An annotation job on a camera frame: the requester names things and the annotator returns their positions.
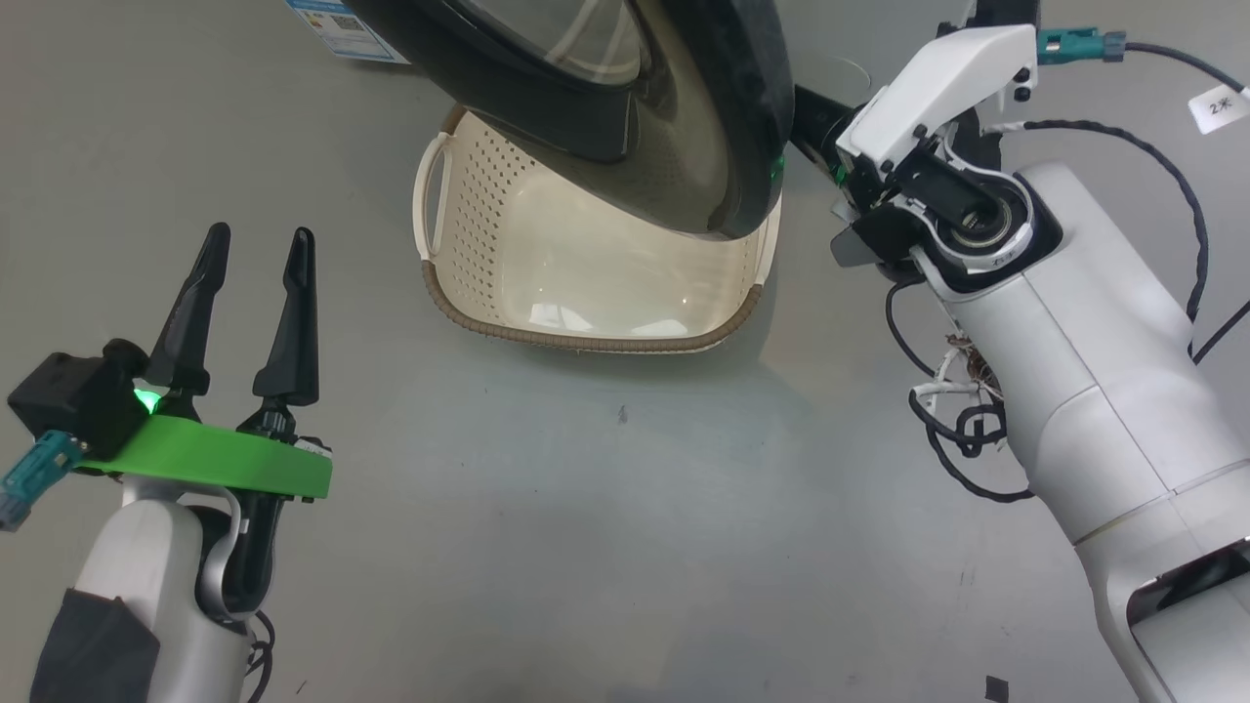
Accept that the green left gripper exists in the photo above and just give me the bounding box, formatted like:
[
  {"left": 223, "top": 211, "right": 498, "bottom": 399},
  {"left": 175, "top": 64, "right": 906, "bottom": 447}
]
[{"left": 78, "top": 223, "right": 333, "bottom": 611}]

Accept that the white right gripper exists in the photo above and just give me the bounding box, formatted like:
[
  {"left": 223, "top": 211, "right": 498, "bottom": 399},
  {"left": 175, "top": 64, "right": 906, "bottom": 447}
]
[{"left": 793, "top": 24, "right": 1038, "bottom": 267}]

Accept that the black round glass washer door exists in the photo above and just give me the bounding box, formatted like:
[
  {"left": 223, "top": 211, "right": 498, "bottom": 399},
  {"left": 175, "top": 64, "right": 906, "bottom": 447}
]
[{"left": 342, "top": 0, "right": 797, "bottom": 240}]

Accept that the cream perforated laundry basket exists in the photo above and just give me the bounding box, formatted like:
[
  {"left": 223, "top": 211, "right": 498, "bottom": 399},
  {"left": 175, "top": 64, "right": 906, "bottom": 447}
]
[{"left": 412, "top": 105, "right": 782, "bottom": 354}]

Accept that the blue energy label sticker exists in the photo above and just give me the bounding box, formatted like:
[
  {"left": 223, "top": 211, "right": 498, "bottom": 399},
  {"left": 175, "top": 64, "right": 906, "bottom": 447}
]
[{"left": 286, "top": 0, "right": 411, "bottom": 65}]

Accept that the teal left camera connector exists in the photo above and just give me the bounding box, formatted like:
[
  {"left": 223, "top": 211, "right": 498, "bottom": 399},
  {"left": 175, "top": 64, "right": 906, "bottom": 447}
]
[{"left": 0, "top": 430, "right": 85, "bottom": 533}]

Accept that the teal camera connector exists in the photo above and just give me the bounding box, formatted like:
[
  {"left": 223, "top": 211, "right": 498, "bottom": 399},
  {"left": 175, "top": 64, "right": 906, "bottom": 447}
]
[
  {"left": 0, "top": 430, "right": 85, "bottom": 533},
  {"left": 1037, "top": 27, "right": 1126, "bottom": 65}
]

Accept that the teal right camera connector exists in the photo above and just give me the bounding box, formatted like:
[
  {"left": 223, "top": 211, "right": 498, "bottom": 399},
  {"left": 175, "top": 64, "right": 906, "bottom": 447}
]
[{"left": 1037, "top": 27, "right": 1126, "bottom": 65}]

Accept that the braided black arm cable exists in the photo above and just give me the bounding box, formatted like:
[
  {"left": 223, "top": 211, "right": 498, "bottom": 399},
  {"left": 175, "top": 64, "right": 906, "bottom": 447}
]
[{"left": 981, "top": 119, "right": 1212, "bottom": 357}]

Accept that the white wire bundle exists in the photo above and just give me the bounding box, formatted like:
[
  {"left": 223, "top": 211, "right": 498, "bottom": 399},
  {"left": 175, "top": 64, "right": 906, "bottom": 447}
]
[{"left": 910, "top": 332, "right": 1002, "bottom": 416}]

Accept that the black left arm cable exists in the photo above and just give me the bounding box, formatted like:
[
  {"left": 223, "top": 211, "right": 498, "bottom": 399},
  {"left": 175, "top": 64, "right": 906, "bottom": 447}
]
[{"left": 242, "top": 610, "right": 279, "bottom": 703}]

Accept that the looped black arm cable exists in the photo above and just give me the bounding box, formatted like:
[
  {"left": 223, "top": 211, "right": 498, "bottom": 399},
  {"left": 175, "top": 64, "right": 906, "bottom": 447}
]
[{"left": 884, "top": 273, "right": 1038, "bottom": 505}]

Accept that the thin black camera cable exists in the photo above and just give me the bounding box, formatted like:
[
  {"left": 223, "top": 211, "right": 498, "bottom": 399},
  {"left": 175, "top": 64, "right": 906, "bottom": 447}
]
[{"left": 1121, "top": 41, "right": 1250, "bottom": 99}]

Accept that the white cable tag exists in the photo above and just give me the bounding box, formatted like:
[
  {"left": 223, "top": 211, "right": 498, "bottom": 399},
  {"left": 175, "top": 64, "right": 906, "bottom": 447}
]
[{"left": 1187, "top": 86, "right": 1250, "bottom": 136}]

